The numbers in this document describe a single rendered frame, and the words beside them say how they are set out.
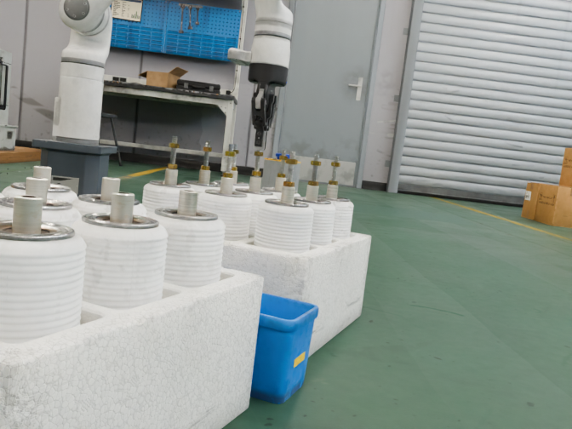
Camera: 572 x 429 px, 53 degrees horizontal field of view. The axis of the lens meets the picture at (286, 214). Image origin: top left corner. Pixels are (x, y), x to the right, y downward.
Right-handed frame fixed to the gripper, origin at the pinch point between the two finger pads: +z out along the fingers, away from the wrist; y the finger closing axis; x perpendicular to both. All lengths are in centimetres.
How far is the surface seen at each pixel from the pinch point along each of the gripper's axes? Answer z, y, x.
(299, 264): 18.3, -23.3, -13.3
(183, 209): 9.4, -45.7, -1.4
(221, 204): 11.7, -16.1, 1.9
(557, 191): 9, 347, -156
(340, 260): 19.8, -6.7, -18.7
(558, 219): 29, 346, -160
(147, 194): 12.1, -12.4, 16.8
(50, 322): 17, -70, 0
